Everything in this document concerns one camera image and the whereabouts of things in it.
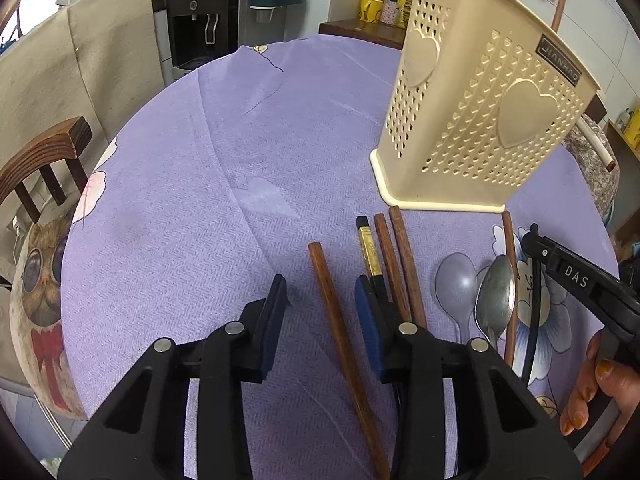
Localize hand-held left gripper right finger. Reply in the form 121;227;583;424
354;275;583;480

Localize beige fabric cover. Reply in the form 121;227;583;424
0;0;166;161

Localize cream perforated utensil holder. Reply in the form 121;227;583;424
370;0;601;212

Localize brown floral cloth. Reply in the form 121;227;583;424
565;125;621;223

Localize translucent plastic spoon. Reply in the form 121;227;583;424
434;252;478;346

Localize dark wooden chair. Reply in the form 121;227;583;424
0;116;94;281

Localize person's right hand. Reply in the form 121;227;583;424
560;332;640;436

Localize yellow mug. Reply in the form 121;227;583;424
357;0;386;23

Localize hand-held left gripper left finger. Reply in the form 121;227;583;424
57;274;288;480

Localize wooden sideboard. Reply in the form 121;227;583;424
320;19;407;51

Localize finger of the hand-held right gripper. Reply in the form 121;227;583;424
522;224;608;311

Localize metal spoon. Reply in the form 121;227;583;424
474;254;517;351

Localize purple floral tablecloth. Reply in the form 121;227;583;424
60;35;621;480

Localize brown wooden chopstick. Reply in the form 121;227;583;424
388;205;427;331
373;213;411;322
307;241;392;480
501;210;519;367

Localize black chopstick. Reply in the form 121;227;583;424
355;216;396;311

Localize black water dispenser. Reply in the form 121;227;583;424
152;0;246;86

